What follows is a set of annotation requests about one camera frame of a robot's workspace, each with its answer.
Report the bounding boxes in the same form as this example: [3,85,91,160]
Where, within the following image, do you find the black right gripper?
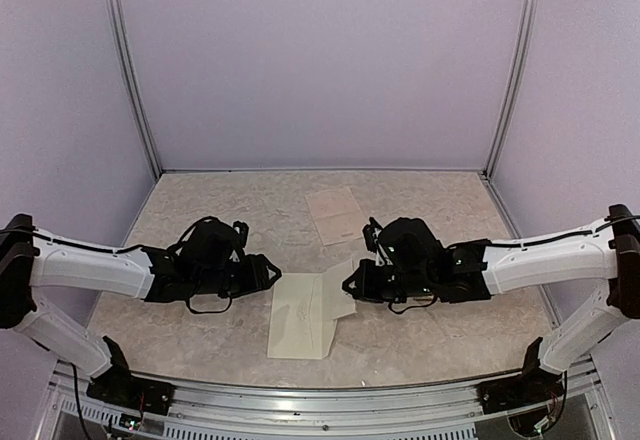
[342,259,435,305]

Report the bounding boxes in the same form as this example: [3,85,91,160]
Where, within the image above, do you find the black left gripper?
[194,254,282,299]

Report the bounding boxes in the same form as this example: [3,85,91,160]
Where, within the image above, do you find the cream paper envelope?
[267,272,340,360]

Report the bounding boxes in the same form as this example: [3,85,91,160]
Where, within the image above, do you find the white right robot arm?
[342,204,639,404]

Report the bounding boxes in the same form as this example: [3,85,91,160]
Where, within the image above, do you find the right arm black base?
[476,337,566,414]

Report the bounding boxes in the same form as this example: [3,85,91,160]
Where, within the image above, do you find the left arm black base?
[87,336,175,416]

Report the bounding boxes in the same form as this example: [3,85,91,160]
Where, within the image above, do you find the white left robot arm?
[1,214,282,405]

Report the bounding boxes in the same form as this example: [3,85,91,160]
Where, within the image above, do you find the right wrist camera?
[362,217,388,266]

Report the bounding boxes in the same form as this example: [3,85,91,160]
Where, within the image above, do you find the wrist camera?
[231,220,249,263]
[362,217,388,266]

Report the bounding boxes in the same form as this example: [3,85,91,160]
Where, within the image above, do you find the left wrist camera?
[231,220,249,263]

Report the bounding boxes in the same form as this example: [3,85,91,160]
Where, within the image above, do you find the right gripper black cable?
[389,294,441,314]

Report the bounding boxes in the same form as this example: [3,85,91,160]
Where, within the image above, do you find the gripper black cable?
[389,294,441,314]
[184,289,234,316]

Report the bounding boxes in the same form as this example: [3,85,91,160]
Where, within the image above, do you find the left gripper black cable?
[184,289,234,316]

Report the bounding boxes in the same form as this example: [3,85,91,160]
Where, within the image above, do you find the left aluminium frame post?
[106,0,164,181]

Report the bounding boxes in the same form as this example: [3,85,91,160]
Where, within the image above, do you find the aluminium frame post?
[106,0,164,181]
[483,0,538,183]

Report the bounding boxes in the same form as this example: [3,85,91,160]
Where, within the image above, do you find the right aluminium frame post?
[483,0,538,183]

